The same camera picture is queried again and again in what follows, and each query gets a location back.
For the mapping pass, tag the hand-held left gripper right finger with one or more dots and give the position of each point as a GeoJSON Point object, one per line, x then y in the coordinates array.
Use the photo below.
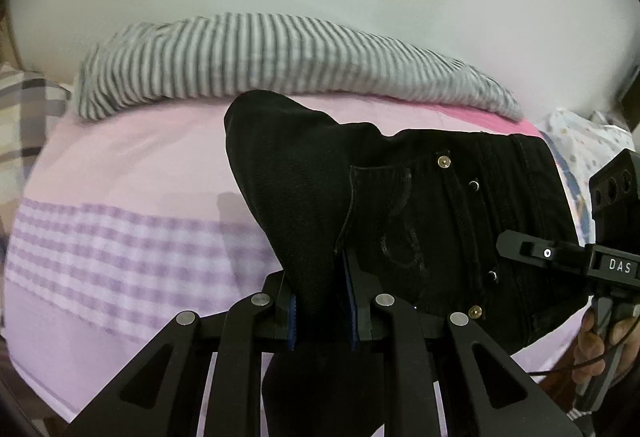
{"type": "Point", "coordinates": [352, 314]}

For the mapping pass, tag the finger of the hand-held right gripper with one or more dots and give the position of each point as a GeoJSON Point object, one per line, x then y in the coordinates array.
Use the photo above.
{"type": "Point", "coordinates": [540, 251]}

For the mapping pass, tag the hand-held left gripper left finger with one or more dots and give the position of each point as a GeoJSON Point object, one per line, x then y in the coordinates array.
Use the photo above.
{"type": "Point", "coordinates": [292, 324]}

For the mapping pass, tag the black pants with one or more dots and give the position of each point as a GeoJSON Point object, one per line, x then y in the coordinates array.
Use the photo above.
{"type": "Point", "coordinates": [310, 177]}

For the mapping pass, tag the person's right hand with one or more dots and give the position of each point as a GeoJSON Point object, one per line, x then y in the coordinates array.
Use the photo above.
{"type": "Point", "coordinates": [587, 352]}

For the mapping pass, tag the white dotted cloth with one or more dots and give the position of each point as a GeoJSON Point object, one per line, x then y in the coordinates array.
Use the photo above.
{"type": "Point", "coordinates": [575, 142]}

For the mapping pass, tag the pink and purple bed sheet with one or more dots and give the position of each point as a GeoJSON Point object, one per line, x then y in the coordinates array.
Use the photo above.
{"type": "Point", "coordinates": [125, 157]}

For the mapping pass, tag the grey striped pillow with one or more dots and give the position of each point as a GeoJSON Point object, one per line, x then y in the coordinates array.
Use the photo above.
{"type": "Point", "coordinates": [280, 57]}

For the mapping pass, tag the plaid cloth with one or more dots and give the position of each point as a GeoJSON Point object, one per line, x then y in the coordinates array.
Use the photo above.
{"type": "Point", "coordinates": [25, 127]}

